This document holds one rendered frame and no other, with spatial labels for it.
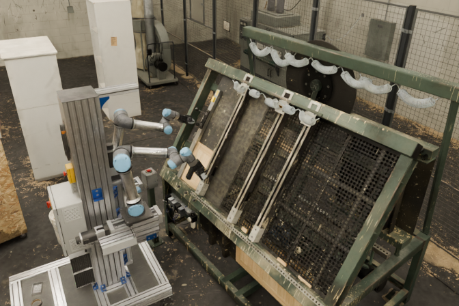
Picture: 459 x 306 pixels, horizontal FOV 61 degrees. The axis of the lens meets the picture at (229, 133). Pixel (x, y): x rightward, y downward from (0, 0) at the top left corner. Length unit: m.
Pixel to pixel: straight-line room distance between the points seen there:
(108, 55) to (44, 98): 1.89
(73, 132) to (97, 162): 0.31
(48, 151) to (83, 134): 2.75
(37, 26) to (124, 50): 4.52
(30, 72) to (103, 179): 2.42
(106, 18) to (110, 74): 0.94
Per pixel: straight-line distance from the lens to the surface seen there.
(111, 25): 6.85
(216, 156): 3.53
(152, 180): 3.98
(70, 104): 2.87
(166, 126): 3.48
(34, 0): 11.07
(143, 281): 3.89
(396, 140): 2.66
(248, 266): 3.80
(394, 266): 3.43
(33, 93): 5.36
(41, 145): 5.64
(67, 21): 11.23
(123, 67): 7.06
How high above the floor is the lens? 3.07
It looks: 28 degrees down
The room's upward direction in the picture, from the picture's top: 1 degrees clockwise
